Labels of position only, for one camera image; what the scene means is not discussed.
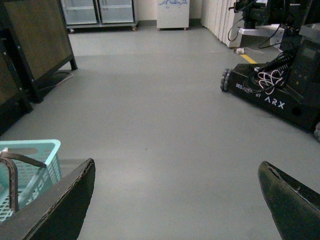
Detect light blue plastic basket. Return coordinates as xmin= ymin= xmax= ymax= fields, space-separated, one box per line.
xmin=0 ymin=139 xmax=62 ymax=210

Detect white chest freezer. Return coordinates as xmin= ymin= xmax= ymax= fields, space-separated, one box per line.
xmin=156 ymin=0 xmax=190 ymax=31

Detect brown basket handle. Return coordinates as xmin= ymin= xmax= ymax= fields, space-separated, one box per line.
xmin=0 ymin=151 xmax=47 ymax=213

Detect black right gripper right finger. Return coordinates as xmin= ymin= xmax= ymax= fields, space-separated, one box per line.
xmin=257 ymin=161 xmax=320 ymax=240

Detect dark wooden display stand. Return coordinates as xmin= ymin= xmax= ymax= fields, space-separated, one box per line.
xmin=0 ymin=0 xmax=78 ymax=134

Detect white folded partition panels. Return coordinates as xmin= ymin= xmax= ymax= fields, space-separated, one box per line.
xmin=201 ymin=0 xmax=244 ymax=48

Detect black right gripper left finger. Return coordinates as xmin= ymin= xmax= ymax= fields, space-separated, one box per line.
xmin=0 ymin=158 xmax=96 ymax=240

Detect glass door refrigerator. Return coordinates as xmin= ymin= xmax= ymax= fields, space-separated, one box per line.
xmin=61 ymin=0 xmax=139 ymax=34

